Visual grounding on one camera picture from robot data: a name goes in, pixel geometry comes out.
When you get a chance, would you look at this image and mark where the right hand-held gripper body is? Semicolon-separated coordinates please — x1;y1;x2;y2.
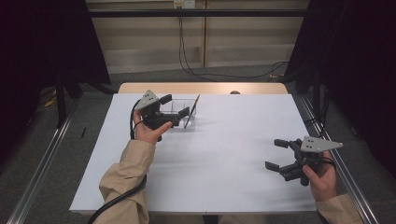
278;135;344;187

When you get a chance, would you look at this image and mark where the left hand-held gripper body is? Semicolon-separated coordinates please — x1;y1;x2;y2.
134;90;181;131

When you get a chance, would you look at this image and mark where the black pencil with orange end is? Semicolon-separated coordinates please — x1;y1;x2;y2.
184;93;201;130

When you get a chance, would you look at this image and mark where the clear plastic organizer box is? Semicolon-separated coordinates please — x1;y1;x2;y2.
159;98;197;131

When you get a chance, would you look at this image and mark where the person's left hand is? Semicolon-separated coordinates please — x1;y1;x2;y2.
133;110;173;146

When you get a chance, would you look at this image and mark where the person's right hand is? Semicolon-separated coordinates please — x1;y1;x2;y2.
302;150;339;203

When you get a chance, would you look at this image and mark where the wooden table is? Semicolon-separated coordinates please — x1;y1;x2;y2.
117;81;289;95

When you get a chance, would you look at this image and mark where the white table sheet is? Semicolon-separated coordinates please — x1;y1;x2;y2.
68;92;321;215

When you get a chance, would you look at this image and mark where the black metal stand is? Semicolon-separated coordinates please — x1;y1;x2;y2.
55;73;68;129
312;66;322;123

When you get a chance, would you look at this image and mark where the black horizontal bar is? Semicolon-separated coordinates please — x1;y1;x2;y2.
88;8;309;18

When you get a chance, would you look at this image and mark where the black curtain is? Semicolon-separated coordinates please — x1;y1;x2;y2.
284;0;396;178
0;0;112;162

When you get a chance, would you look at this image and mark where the left hand-held gripper black cable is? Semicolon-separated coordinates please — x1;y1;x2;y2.
87;98;148;224

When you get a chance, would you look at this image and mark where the hand-held gripper black cable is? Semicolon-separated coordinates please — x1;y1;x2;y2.
87;98;148;224
320;155;338;171

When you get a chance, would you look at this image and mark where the right hand-held gripper black cable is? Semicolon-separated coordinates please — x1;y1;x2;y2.
320;155;338;171

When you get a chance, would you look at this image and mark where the aluminium frame rail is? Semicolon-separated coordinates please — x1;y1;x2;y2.
6;101;79;224
298;94;380;224

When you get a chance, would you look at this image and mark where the black wall cable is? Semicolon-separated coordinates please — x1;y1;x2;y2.
180;15;289;79
177;15;219;83

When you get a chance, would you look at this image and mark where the white wall socket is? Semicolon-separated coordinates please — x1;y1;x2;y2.
173;0;196;9

